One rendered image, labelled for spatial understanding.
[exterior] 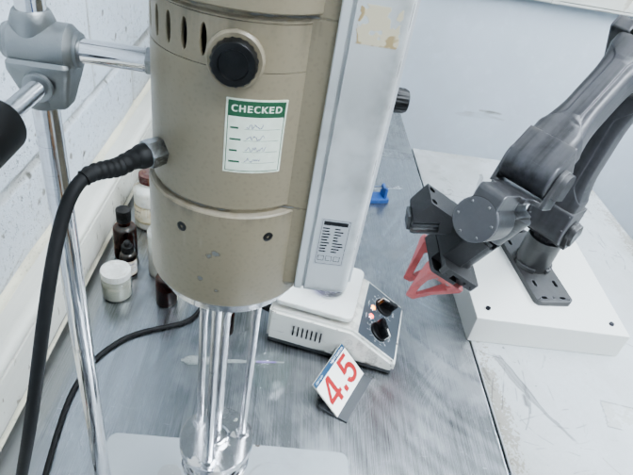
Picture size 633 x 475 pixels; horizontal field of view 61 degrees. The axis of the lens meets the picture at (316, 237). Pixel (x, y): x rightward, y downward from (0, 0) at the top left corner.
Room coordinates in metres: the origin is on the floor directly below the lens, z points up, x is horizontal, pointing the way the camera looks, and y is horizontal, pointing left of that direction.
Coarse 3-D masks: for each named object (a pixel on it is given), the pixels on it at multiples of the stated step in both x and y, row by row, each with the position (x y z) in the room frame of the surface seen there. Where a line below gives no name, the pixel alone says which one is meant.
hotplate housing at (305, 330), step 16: (272, 304) 0.58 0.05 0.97; (272, 320) 0.57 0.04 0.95; (288, 320) 0.57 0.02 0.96; (304, 320) 0.56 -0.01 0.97; (320, 320) 0.57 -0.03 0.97; (336, 320) 0.57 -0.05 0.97; (352, 320) 0.58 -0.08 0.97; (400, 320) 0.65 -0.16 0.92; (272, 336) 0.57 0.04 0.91; (288, 336) 0.57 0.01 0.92; (304, 336) 0.56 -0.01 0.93; (320, 336) 0.56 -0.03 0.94; (336, 336) 0.56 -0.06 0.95; (352, 336) 0.55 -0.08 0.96; (320, 352) 0.56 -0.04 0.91; (352, 352) 0.55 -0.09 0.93; (368, 352) 0.55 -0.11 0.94; (384, 368) 0.55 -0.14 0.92
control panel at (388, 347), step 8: (368, 288) 0.66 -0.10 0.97; (376, 288) 0.67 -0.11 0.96; (368, 296) 0.65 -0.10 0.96; (376, 296) 0.66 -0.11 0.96; (384, 296) 0.67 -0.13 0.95; (368, 304) 0.63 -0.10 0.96; (368, 312) 0.61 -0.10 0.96; (376, 312) 0.62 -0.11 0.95; (392, 312) 0.65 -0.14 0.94; (400, 312) 0.66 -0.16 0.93; (368, 320) 0.60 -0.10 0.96; (376, 320) 0.61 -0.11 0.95; (392, 320) 0.63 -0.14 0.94; (360, 328) 0.57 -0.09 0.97; (368, 328) 0.58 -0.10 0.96; (392, 328) 0.61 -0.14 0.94; (368, 336) 0.57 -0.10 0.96; (392, 336) 0.60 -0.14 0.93; (376, 344) 0.56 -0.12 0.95; (384, 344) 0.57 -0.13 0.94; (392, 344) 0.58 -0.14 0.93; (384, 352) 0.56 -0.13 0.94; (392, 352) 0.57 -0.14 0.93
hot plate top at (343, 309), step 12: (360, 276) 0.66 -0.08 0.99; (300, 288) 0.61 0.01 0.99; (348, 288) 0.63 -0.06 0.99; (360, 288) 0.63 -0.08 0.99; (276, 300) 0.58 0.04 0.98; (288, 300) 0.58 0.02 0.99; (300, 300) 0.58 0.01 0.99; (312, 300) 0.59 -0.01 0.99; (324, 300) 0.59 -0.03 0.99; (336, 300) 0.60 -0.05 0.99; (348, 300) 0.60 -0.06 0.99; (312, 312) 0.57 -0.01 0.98; (324, 312) 0.57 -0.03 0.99; (336, 312) 0.57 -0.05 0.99; (348, 312) 0.58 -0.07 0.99
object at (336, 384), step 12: (336, 360) 0.53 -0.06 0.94; (348, 360) 0.54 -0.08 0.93; (336, 372) 0.51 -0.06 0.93; (348, 372) 0.52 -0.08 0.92; (324, 384) 0.48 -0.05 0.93; (336, 384) 0.50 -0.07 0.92; (348, 384) 0.51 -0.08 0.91; (324, 396) 0.47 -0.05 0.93; (336, 396) 0.48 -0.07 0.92; (336, 408) 0.47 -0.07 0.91
